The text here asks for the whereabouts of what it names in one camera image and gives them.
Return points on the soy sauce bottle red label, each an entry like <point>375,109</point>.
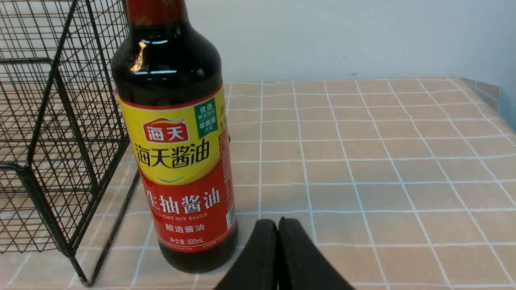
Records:
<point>170,91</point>

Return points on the black wire mesh shelf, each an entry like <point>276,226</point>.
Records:
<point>62,132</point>

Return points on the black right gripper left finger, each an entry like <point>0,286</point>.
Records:
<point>254,269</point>

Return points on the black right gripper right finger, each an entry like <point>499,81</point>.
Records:
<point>301,265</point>

